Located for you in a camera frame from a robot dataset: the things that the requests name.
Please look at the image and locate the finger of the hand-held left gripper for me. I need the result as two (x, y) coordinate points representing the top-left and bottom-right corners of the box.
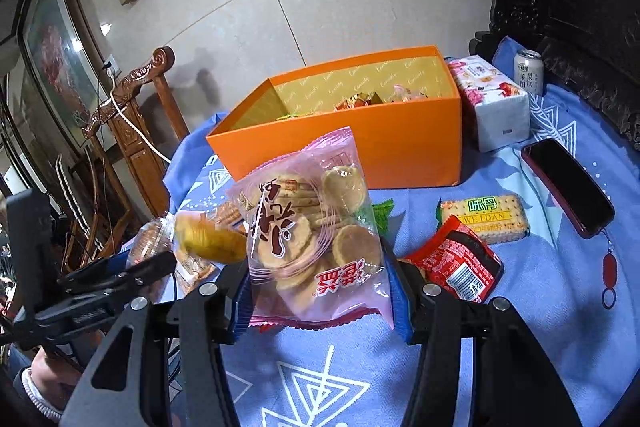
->
(12, 286), (151, 344)
(56, 250), (179, 297)

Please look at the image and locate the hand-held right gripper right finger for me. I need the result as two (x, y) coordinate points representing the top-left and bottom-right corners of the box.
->
(381, 237), (583, 427)

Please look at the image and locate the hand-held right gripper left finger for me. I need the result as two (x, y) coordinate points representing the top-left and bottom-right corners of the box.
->
(60, 263), (252, 427)

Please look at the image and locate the brown cake packet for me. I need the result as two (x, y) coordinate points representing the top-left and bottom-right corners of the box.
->
(126, 216), (177, 304)

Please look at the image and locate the yellow pastry packet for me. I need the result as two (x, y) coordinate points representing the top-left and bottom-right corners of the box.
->
(174, 211), (247, 264)

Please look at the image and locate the pink round cracker packet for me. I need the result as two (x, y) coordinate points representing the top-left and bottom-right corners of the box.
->
(226, 127), (393, 333)

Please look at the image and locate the orange cardboard box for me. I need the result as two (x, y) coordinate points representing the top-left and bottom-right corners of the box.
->
(206, 45), (463, 191)

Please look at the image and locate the person's left forearm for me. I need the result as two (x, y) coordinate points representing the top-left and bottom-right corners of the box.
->
(10, 347), (87, 425)

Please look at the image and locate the dark bentwood chair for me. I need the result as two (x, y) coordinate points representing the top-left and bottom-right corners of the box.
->
(62, 146), (132, 270)

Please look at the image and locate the red snack packet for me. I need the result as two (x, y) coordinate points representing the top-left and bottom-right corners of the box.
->
(400, 214), (505, 305)

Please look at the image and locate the blue printed tablecloth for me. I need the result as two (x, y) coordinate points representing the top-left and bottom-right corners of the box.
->
(164, 36), (640, 427)

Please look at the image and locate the green label biscuit packet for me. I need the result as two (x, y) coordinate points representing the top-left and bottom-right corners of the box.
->
(436, 194), (531, 244)

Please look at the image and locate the carved wooden chair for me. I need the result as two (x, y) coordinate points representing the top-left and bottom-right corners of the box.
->
(81, 47), (192, 219)

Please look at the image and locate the red flower framed painting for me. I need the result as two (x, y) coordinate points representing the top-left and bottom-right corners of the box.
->
(16, 0), (110, 148)

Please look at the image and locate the phone in dark red case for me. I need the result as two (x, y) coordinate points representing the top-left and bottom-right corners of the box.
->
(521, 138), (616, 239)

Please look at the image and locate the orange foil snack packet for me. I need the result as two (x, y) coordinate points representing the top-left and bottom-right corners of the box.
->
(334, 91), (383, 112)

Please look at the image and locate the red key fob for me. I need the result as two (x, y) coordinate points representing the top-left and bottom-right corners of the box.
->
(597, 231), (619, 311)

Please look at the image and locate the floral tissue pack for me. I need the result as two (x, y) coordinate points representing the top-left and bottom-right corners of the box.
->
(446, 55), (532, 152)

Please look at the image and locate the white drink can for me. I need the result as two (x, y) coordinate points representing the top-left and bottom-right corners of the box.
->
(515, 49), (545, 96)

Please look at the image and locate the white cable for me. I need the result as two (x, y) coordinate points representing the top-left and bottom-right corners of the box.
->
(109, 79), (172, 164)

